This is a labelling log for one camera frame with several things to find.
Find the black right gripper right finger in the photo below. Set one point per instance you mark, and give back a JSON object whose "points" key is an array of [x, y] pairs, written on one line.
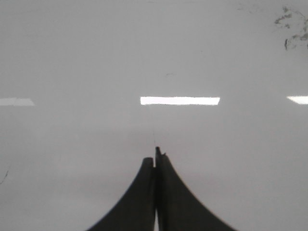
{"points": [[177, 208]]}

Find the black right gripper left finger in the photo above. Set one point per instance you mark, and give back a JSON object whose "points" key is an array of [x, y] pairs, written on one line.
{"points": [[135, 211]]}

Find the white whiteboard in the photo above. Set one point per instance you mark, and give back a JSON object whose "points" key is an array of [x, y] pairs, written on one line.
{"points": [[88, 88]]}

